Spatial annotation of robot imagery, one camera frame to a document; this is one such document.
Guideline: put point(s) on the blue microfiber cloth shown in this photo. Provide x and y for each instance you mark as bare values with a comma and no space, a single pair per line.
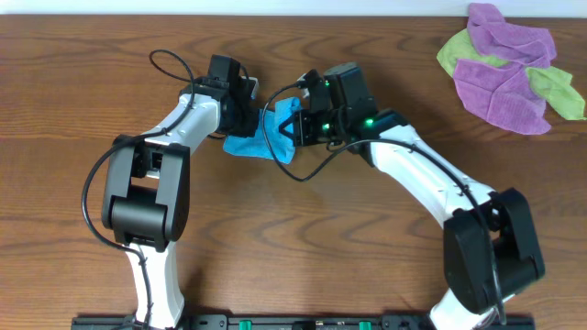
255,147

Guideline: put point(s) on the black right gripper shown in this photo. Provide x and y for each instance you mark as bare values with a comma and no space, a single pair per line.
302,126

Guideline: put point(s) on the green microfiber cloth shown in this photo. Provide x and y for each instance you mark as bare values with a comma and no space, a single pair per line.
552,84

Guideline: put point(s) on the purple microfiber cloth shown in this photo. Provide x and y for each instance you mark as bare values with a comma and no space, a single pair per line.
501,95

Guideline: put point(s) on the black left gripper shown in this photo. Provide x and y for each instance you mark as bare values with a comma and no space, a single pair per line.
248,119

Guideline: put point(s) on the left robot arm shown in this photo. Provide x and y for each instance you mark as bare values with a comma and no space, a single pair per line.
147,190

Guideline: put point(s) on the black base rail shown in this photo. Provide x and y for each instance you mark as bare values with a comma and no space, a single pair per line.
223,322

